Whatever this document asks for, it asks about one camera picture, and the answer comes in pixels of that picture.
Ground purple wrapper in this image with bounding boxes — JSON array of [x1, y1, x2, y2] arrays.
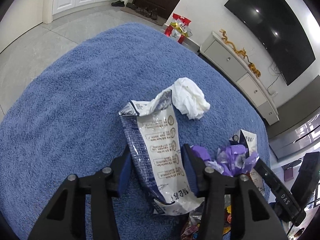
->
[[191, 144, 259, 177]]

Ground white blue snack bag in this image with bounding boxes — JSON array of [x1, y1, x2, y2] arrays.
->
[[119, 89, 201, 216]]

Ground white tissue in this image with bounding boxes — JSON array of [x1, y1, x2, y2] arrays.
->
[[170, 77, 210, 120]]

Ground red orange snack bag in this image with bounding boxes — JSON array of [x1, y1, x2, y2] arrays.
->
[[181, 195, 232, 239]]

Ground white blue wrapper piece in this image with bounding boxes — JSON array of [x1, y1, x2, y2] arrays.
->
[[229, 129, 265, 196]]

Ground blue shaggy rug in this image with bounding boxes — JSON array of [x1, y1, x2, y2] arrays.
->
[[1, 23, 270, 239]]

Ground golden dragon ornament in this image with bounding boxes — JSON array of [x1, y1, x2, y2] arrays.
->
[[219, 29, 261, 78]]

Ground white grey TV cabinet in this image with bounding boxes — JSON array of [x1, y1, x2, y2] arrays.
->
[[200, 32, 279, 125]]

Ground red white gift bag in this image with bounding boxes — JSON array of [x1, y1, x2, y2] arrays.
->
[[164, 13, 192, 44]]

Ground brown door mat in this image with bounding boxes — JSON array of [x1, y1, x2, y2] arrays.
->
[[120, 7, 167, 26]]

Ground black shoe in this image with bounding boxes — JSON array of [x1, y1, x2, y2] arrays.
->
[[111, 0, 125, 7]]

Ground shoes on door mat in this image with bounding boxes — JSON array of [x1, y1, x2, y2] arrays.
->
[[126, 3, 158, 20]]

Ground wall mounted black television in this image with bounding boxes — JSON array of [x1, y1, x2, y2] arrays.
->
[[225, 0, 316, 85]]

